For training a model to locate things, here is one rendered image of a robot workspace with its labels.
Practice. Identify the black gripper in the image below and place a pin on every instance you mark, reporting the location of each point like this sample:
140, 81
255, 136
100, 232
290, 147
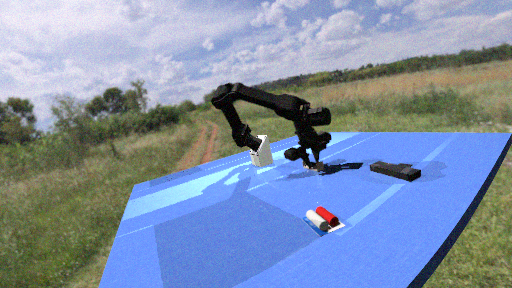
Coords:
294, 154

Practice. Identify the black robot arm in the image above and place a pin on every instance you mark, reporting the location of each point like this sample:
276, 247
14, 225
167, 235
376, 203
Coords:
285, 105

